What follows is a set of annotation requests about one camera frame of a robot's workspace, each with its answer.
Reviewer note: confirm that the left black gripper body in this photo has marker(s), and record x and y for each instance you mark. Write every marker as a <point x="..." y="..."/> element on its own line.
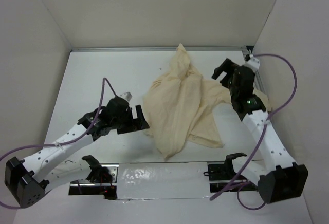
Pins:
<point x="116" y="121"/>

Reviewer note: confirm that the aluminium frame rail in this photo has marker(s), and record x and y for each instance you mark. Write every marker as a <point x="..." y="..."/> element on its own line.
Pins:
<point x="136" y="70"/>

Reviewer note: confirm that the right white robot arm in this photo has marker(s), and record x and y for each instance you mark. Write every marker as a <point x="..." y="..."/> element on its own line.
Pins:
<point x="270" y="168"/>

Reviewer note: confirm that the cream yellow jacket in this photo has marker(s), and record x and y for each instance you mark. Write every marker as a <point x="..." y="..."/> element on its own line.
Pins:
<point x="189" y="114"/>

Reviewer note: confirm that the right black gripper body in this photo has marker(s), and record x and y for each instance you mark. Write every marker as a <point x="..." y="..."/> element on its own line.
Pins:
<point x="233" y="89"/>

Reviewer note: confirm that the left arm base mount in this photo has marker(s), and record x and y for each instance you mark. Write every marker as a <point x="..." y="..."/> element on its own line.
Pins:
<point x="101" y="179"/>

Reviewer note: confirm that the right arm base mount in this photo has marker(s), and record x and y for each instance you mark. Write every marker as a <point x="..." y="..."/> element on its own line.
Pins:
<point x="220" y="174"/>

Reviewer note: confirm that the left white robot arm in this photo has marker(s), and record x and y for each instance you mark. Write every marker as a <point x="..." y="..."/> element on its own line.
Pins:
<point x="32" y="178"/>

